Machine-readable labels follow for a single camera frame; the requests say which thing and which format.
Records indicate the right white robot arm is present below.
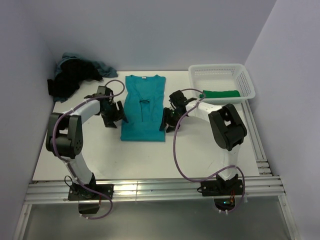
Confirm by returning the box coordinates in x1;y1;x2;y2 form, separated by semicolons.
159;90;248;197

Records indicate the grey-blue t-shirt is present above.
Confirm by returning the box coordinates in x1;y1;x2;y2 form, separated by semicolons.
54;52;118;78

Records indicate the black t-shirt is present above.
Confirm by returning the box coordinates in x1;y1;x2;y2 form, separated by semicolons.
47;59;103;102

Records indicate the aluminium rail frame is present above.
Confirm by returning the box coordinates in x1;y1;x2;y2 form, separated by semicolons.
24;99;286;203

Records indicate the white plastic basket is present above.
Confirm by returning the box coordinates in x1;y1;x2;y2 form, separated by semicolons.
188;63;256;105

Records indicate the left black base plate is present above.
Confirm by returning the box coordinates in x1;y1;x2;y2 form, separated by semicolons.
67;184;114;201

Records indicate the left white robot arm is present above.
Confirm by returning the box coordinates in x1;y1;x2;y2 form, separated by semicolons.
45;85;128;200

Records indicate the rolled green t-shirt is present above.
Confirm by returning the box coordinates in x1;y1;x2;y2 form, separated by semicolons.
199;90;241;99

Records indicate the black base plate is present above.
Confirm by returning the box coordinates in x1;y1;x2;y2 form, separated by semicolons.
67;184;114;201
197;174;245;197

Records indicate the teal t-shirt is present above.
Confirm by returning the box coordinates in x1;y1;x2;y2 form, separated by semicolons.
120;75;166;142

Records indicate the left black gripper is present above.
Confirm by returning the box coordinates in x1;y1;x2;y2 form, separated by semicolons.
100;101;128;129

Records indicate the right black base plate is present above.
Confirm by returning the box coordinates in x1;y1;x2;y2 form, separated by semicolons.
197;174;245;197

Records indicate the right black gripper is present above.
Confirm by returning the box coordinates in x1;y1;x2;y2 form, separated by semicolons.
159;107;185;134

